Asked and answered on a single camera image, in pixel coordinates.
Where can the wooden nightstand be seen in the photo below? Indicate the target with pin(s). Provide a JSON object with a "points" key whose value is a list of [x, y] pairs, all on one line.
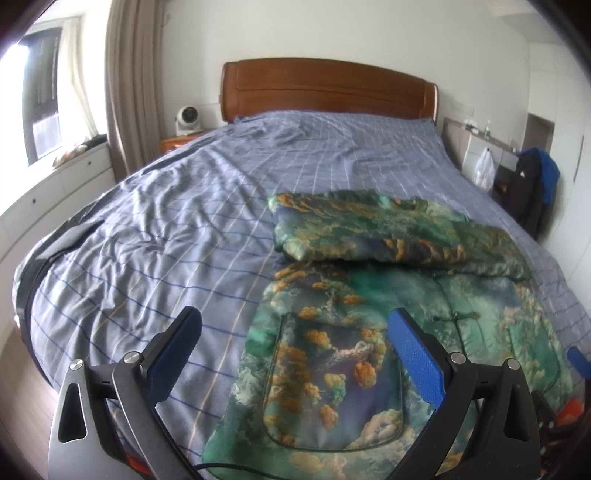
{"points": [[175, 143]]}

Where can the black hanging jacket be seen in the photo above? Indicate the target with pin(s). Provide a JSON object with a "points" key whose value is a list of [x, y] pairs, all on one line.
{"points": [[526, 198]]}

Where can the white wardrobe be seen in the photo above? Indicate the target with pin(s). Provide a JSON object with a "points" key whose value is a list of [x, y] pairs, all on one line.
{"points": [[575, 161]]}

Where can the beige curtain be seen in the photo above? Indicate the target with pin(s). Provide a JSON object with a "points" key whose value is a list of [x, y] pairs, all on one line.
{"points": [[131, 92]]}

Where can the blue checked quilt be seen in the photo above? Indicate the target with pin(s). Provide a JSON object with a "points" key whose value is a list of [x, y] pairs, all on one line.
{"points": [[161, 230]]}

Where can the wooden bed headboard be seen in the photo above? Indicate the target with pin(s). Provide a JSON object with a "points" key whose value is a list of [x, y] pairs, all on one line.
{"points": [[323, 87]]}

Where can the white drawer cabinet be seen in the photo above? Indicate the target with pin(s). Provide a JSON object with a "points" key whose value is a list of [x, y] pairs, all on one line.
{"points": [[55, 194]]}

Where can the window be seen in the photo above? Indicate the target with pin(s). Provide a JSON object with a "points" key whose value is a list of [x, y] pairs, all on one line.
{"points": [[41, 92]]}

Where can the grey and white dresser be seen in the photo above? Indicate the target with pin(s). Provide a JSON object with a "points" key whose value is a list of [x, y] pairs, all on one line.
{"points": [[461, 143]]}

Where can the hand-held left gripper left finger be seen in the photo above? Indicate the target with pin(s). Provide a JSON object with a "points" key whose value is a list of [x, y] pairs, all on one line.
{"points": [[175, 355]]}

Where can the white plastic bag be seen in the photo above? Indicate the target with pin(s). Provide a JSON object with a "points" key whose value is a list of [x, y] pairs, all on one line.
{"points": [[485, 170]]}

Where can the blue hanging garment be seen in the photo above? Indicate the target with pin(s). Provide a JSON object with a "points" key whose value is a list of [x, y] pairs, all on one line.
{"points": [[549, 177]]}

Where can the green floral padded jacket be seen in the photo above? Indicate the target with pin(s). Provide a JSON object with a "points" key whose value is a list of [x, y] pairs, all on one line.
{"points": [[323, 369]]}

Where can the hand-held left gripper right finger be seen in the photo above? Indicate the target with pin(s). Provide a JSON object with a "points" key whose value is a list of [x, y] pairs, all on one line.
{"points": [[420, 360]]}

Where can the small white round fan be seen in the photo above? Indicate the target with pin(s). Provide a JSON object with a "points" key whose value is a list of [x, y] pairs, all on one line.
{"points": [[187, 119]]}

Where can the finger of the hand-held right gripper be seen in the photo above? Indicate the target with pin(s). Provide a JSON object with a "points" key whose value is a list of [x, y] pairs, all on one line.
{"points": [[581, 359]]}

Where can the orange knit clothing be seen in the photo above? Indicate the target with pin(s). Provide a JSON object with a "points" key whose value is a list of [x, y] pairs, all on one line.
{"points": [[572, 410]]}

